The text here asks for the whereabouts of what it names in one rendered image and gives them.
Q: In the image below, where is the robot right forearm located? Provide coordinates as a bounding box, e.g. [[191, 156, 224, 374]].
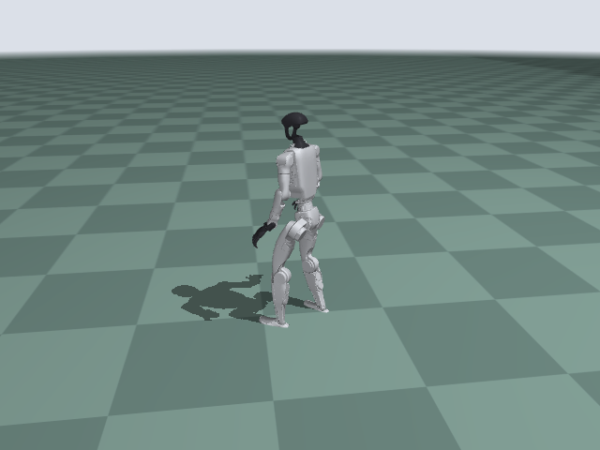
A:
[[308, 182, 320, 201]]

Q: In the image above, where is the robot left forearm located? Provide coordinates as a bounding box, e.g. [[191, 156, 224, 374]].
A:
[[267, 189, 285, 229]]

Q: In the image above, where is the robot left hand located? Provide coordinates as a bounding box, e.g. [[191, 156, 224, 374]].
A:
[[252, 221, 276, 248]]

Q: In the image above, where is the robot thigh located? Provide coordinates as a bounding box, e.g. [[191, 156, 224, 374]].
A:
[[272, 218, 308, 283], [299, 214, 325, 273]]

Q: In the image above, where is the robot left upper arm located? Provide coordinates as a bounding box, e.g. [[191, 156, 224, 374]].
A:
[[276, 152, 293, 201]]

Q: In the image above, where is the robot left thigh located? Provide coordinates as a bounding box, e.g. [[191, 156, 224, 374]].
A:
[[272, 218, 308, 283]]

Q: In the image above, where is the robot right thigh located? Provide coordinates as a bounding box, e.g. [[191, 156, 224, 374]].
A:
[[299, 214, 325, 273]]

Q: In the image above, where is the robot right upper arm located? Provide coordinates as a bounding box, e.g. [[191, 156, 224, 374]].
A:
[[312, 144, 323, 183]]

